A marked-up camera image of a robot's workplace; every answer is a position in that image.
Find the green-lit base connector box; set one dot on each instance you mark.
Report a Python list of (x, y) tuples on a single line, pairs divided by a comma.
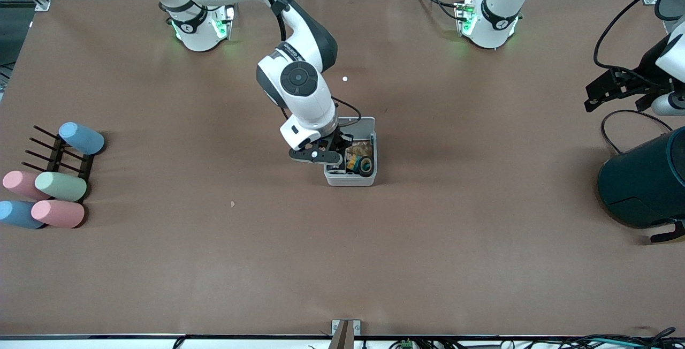
[(222, 23), (464, 17)]

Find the small white plastic box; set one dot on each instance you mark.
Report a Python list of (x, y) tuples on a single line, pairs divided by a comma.
[(350, 180)]

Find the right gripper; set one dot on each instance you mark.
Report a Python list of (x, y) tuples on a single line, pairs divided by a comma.
[(339, 140)]

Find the brown crumpled wrapper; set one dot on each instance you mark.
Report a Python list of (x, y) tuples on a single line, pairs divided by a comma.
[(365, 148)]

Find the small green connector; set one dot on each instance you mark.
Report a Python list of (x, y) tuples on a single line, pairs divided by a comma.
[(406, 343)]

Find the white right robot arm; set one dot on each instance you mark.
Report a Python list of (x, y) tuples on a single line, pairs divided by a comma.
[(299, 78)]

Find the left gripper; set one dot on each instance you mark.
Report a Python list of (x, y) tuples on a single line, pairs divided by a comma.
[(647, 67)]

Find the black cup drying rack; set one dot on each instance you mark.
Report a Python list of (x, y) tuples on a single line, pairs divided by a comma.
[(87, 166)]

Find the green plastic cup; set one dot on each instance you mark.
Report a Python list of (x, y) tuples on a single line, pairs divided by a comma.
[(61, 186)]

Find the yellow wrapper piece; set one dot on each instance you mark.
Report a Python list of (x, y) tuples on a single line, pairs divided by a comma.
[(350, 165)]

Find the black bin foot pedal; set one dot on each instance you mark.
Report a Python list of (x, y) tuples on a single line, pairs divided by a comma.
[(669, 234)]

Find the dark teal round pedal bin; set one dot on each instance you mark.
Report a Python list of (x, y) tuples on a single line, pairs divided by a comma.
[(642, 183)]

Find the pink plastic cup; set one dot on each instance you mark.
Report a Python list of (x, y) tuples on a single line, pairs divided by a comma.
[(21, 183), (58, 213)]

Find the metal bracket with brown post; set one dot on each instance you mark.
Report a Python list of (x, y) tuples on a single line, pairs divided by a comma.
[(345, 333)]

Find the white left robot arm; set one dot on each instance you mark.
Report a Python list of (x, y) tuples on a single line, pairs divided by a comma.
[(497, 12)]

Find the blue plastic cup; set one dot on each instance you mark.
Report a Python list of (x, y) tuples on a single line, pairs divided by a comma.
[(16, 214), (81, 138)]

